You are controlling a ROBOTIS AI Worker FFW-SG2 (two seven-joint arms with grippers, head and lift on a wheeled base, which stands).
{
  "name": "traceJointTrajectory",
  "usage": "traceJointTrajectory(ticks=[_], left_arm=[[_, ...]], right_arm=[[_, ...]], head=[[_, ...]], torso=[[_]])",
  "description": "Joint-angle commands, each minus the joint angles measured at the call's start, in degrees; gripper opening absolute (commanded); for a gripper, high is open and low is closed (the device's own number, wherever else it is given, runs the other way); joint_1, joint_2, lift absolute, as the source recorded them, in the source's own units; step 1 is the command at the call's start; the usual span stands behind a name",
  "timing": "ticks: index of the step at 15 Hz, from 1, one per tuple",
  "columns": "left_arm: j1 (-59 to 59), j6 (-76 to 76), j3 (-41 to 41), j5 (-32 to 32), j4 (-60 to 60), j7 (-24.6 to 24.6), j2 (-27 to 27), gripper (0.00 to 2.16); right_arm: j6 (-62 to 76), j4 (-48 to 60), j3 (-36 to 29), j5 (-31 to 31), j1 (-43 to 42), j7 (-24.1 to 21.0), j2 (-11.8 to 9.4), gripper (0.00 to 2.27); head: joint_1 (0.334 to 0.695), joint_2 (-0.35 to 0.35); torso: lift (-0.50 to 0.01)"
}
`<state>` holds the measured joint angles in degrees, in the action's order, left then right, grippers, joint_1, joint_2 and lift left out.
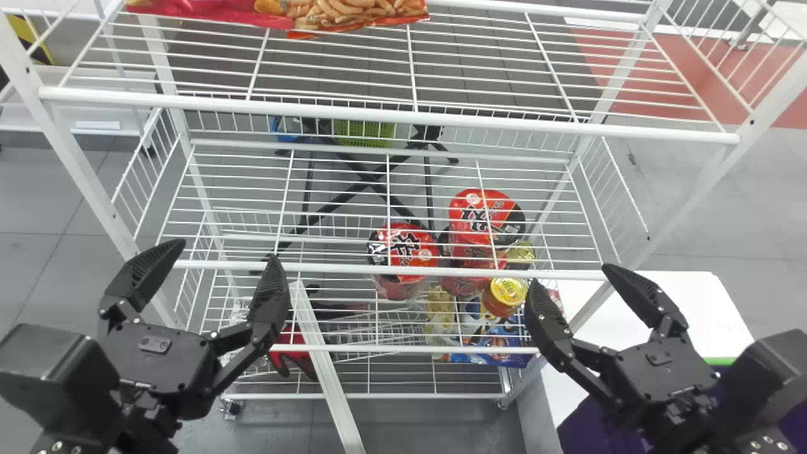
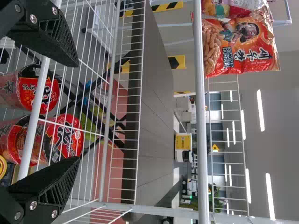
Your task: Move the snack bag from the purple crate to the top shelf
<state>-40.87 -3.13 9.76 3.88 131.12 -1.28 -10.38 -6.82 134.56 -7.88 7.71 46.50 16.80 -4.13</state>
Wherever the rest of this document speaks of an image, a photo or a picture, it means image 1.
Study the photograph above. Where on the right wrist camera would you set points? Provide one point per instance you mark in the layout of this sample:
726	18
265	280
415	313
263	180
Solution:
772	384

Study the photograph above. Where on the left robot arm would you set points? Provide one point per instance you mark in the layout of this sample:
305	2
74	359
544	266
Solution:
148	435

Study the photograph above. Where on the red noodle cup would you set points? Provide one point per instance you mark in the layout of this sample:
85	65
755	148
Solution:
470	255
482	211
403	247

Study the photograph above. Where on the black side table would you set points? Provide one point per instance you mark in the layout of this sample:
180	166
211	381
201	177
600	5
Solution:
353	192

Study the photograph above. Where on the white slab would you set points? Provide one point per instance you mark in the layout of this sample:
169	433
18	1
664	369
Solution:
706	309

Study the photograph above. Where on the blue snack packet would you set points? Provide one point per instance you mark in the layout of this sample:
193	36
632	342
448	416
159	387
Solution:
498	343

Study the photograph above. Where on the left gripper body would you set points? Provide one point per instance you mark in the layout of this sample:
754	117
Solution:
161	366

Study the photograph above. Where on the red snack packet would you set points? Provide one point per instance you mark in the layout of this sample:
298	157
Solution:
208	11
293	362

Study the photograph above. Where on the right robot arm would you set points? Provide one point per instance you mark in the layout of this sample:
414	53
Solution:
766	444

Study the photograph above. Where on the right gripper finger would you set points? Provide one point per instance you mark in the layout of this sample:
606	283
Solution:
548	321
643	293

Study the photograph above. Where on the yellow can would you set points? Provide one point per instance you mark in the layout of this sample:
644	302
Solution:
506	294

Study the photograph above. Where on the purple crate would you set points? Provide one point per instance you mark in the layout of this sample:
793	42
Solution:
586	435

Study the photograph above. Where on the yellow snack packet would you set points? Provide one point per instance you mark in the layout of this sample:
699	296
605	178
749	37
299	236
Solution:
439	312

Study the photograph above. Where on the green basket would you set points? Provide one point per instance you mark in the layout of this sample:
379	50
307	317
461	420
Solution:
364	132

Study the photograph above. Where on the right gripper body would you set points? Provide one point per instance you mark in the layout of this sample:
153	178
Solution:
662	378

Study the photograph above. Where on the green can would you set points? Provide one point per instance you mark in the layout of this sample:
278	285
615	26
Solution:
522	253

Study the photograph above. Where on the striped post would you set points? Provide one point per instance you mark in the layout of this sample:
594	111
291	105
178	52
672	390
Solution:
28	34

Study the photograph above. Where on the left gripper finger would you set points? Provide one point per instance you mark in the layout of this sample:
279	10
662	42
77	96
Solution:
271	302
142	277

